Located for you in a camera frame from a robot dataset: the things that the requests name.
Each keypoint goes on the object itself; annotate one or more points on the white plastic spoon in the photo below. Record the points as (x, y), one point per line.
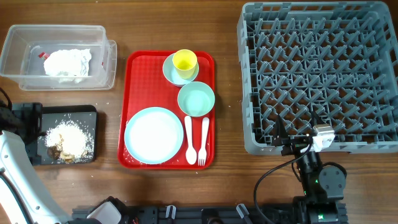
(191, 154)

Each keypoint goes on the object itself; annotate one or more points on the black waste tray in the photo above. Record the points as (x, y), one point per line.
(85, 115)

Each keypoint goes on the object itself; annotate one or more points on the yellow plastic cup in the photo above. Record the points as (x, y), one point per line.
(185, 62)

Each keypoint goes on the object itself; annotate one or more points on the small light blue saucer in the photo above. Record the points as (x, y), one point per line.
(172, 76)

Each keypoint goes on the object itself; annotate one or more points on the light green bowl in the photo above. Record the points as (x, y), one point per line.
(196, 99)

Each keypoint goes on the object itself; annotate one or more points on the grey dishwasher rack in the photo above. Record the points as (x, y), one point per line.
(335, 59)

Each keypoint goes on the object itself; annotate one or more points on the large light blue plate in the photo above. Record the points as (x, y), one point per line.
(153, 135)

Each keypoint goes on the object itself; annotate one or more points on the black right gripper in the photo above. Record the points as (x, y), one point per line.
(281, 138)

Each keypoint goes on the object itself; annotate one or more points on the red plastic tray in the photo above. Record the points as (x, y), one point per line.
(145, 86)

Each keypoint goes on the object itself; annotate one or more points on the food scraps and rice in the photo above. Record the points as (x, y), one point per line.
(67, 142)

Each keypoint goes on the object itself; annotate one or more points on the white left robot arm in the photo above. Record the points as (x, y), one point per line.
(24, 197)

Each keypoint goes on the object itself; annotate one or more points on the red snack wrapper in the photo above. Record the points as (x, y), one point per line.
(44, 55)

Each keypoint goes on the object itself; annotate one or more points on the white plastic fork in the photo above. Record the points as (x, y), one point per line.
(202, 154)

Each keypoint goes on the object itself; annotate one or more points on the white napkin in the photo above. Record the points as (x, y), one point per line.
(68, 65)

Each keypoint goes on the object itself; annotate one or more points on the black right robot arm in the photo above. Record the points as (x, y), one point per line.
(323, 182)

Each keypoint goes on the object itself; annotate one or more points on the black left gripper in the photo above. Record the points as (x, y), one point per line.
(31, 113)

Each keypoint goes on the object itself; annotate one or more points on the clear plastic bin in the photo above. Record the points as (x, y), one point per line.
(20, 60)

